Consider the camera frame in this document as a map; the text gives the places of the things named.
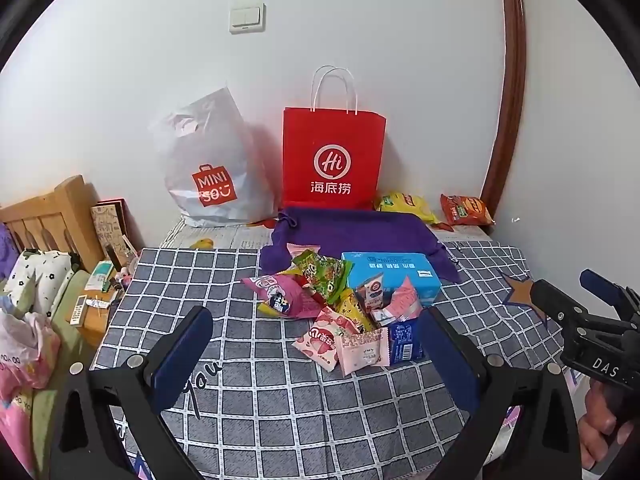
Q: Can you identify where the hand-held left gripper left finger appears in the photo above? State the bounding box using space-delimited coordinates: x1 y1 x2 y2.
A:
50 305 216 480

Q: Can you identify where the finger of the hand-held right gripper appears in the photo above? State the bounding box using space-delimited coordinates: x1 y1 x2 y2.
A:
579 268 640 318
530 279 603 328

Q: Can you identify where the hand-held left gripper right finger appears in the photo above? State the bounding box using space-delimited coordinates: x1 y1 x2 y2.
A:
420 306 583 480

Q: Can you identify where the blue cookie packet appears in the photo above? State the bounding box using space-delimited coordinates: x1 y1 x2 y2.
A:
385 320 426 363

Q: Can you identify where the pink wafer packet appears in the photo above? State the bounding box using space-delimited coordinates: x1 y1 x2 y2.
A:
372 276 423 323

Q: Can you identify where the pale pink pastry packet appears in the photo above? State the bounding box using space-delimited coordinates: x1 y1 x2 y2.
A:
334 327 391 376

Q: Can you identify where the white brown snack packet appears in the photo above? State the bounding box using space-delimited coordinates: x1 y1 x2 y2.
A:
357 272 386 313

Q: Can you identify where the small blue yellow packet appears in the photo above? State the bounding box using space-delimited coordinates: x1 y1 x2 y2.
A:
257 295 293 317

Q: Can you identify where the large pink snack packet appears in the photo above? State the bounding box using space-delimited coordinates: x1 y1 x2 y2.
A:
241 272 326 320

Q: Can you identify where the yellow snack packet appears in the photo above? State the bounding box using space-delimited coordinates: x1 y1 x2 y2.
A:
334 287 376 336

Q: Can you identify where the green snack packet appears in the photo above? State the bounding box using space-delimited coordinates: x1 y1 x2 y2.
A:
291 249 353 306

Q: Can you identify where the small pink candy packet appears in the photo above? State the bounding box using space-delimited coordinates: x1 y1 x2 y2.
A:
286 241 322 266

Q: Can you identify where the person's right hand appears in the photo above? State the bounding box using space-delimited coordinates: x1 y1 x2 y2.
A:
577 380 633 472

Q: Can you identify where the wooden bedside table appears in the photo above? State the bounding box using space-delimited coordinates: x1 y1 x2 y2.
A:
65 260 136 348

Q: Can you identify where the blue tissue pack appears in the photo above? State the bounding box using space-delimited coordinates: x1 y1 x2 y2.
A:
341 251 443 308

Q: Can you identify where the grey checked blanket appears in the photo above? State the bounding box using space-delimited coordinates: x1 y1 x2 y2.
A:
92 240 591 480

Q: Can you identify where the white remote control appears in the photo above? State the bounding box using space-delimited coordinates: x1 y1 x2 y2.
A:
69 296 90 327

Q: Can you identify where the white green small box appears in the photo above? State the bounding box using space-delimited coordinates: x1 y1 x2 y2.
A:
85 260 113 291

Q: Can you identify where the orange chip bag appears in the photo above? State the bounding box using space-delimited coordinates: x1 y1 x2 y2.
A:
440 193 496 227

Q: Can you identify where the green cloth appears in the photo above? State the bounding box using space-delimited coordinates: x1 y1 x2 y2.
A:
27 269 96 480

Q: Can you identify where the patterned cardboard box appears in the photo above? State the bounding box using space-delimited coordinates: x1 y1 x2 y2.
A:
90 200 138 261

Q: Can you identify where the pink plastic bag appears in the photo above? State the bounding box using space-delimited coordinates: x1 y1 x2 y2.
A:
0 310 61 476

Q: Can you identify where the yellow chip bag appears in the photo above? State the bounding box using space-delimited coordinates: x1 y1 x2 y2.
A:
374 191 441 226

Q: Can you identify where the purple cloth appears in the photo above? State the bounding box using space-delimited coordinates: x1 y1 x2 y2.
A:
259 206 462 286

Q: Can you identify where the floral white pillow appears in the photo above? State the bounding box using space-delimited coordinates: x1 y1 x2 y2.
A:
2 249 73 318

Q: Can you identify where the wooden headboard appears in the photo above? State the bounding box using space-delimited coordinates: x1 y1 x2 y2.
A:
0 175 103 273

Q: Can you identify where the white plastic bag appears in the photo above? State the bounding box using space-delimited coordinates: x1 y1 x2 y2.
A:
147 86 278 228

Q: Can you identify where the red paper bag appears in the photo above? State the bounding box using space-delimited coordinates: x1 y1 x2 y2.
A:
282 65 388 211

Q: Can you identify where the brown wooden door frame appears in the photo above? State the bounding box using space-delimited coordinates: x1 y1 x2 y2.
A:
480 0 528 233

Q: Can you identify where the white light switch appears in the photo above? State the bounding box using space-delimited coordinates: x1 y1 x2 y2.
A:
229 2 266 35

